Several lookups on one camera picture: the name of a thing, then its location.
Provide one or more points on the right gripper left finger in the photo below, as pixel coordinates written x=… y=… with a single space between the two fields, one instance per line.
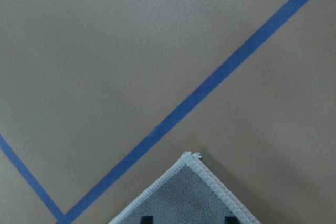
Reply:
x=146 y=220

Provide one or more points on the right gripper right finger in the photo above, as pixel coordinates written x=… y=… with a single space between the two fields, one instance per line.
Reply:
x=231 y=220

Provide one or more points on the pink towel with grey edge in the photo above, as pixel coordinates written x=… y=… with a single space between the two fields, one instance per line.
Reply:
x=188 y=192

